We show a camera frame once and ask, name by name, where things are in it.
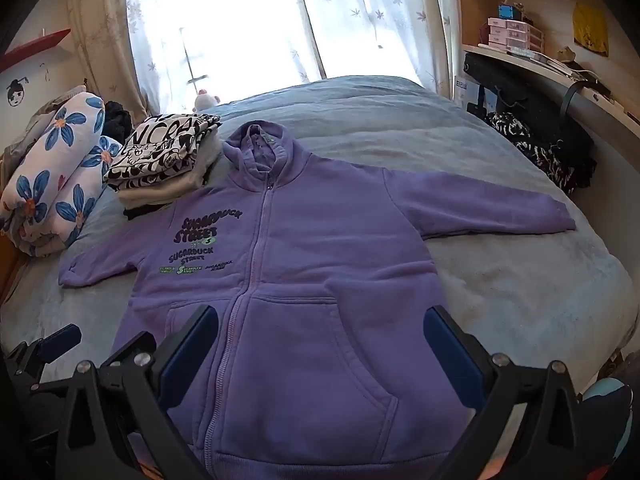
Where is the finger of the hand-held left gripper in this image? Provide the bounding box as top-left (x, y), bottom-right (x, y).
top-left (5, 324), bottom-right (82, 376)

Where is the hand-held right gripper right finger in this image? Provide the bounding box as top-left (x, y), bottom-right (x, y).
top-left (422, 305), bottom-right (596, 480)

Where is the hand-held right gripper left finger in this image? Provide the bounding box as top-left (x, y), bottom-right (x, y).
top-left (52, 304), bottom-right (221, 480)

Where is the purple zip hoodie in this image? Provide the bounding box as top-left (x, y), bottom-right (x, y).
top-left (58, 121), bottom-right (576, 480)

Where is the beige folded garment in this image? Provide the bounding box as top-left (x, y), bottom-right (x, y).
top-left (117, 135), bottom-right (223, 208)

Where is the dark printed clothing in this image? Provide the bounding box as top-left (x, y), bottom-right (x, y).
top-left (582, 355), bottom-right (640, 480)

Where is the white blue floral quilt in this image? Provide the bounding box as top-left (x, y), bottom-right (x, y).
top-left (0, 91), bottom-right (126, 258)

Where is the black white printed folded garment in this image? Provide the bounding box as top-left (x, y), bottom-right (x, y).
top-left (102, 112), bottom-right (222, 193)

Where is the dark crumpled clothing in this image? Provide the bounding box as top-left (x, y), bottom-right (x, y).
top-left (102, 101), bottom-right (133, 141)

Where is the black white patterned cloth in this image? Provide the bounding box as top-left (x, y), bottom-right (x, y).
top-left (485, 110), bottom-right (576, 193)

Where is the grey-blue fleece blanket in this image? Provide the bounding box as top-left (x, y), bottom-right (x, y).
top-left (0, 75), bottom-right (636, 411)

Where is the white plush toy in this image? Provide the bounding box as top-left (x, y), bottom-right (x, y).
top-left (194, 89), bottom-right (221, 112)

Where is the white printed box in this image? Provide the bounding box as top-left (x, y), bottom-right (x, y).
top-left (452, 80), bottom-right (498, 113)

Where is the black bag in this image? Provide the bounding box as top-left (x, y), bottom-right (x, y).
top-left (462, 52), bottom-right (598, 188)

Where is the curved white desk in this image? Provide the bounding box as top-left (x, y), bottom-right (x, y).
top-left (462, 42), bottom-right (640, 141)

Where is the beige curtain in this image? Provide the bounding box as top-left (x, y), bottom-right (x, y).
top-left (65, 0), bottom-right (161, 116)
top-left (425, 0), bottom-right (463, 101)

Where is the pink drawer organizer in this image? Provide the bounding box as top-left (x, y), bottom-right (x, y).
top-left (487, 16), bottom-right (545, 53)

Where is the yellow cloth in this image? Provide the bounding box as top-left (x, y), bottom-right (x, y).
top-left (572, 0), bottom-right (610, 57)

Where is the wooden bed frame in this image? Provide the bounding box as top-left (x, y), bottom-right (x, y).
top-left (0, 235), bottom-right (26, 306)

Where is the black wall sticker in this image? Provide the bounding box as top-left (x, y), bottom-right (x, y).
top-left (6, 77), bottom-right (30, 108)

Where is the black strap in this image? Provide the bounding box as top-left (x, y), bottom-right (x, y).
top-left (559, 79), bottom-right (612, 117)

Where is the red wall shelf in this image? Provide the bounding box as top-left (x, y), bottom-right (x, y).
top-left (0, 28), bottom-right (72, 73)

